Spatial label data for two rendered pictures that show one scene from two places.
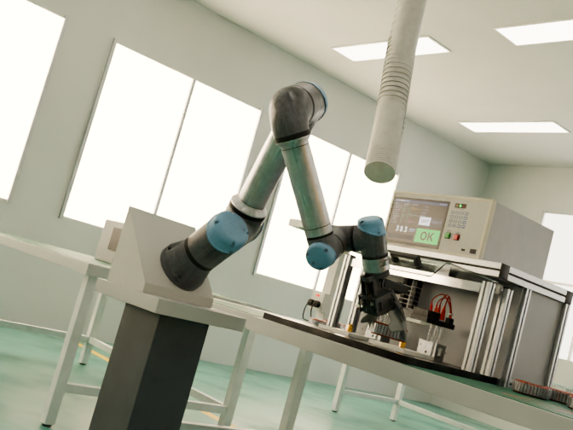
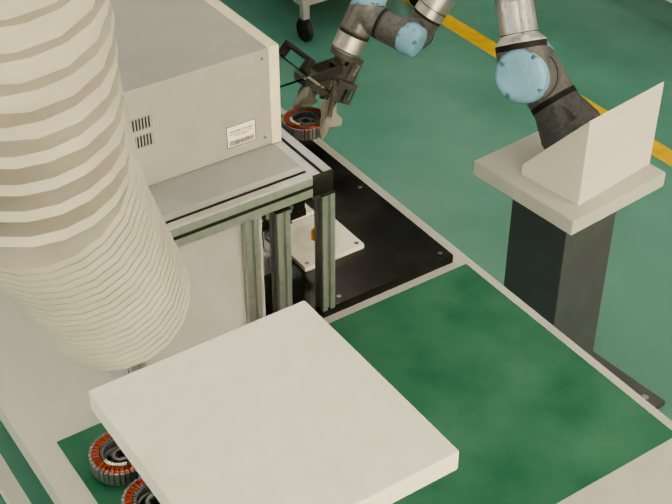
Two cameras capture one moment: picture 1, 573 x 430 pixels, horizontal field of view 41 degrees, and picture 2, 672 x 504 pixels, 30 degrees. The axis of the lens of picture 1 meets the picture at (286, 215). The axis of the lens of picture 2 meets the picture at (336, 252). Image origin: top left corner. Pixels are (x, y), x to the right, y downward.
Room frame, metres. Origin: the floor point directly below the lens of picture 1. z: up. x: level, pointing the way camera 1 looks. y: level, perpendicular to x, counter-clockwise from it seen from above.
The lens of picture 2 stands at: (4.75, -0.08, 2.38)
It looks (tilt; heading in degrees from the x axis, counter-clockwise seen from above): 37 degrees down; 185
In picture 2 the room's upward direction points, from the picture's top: straight up
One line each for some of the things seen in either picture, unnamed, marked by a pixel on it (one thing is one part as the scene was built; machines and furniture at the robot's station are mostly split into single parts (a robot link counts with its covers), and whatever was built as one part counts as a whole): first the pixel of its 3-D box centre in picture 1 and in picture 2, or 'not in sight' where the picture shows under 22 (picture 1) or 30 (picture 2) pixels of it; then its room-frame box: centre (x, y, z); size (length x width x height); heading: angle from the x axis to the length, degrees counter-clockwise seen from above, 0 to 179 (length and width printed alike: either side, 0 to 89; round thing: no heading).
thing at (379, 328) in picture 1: (389, 331); (305, 123); (2.20, -0.38, 0.82); 0.11 x 0.11 x 0.04
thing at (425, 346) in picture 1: (431, 350); not in sight; (2.51, -0.58, 0.80); 0.07 x 0.05 x 0.06; 39
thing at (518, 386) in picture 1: (530, 389); not in sight; (2.28, -0.84, 0.77); 0.11 x 0.11 x 0.04
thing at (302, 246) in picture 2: (348, 333); (315, 240); (2.61, -0.31, 0.78); 0.15 x 0.15 x 0.01; 39
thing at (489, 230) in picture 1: (466, 237); (132, 74); (2.70, -0.65, 1.22); 0.44 x 0.39 x 0.20; 39
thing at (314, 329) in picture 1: (375, 346); (280, 221); (2.52, -0.40, 0.76); 0.64 x 0.47 x 0.02; 39
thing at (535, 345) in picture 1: (535, 343); not in sight; (2.51, -0.90, 0.91); 0.28 x 0.03 x 0.32; 129
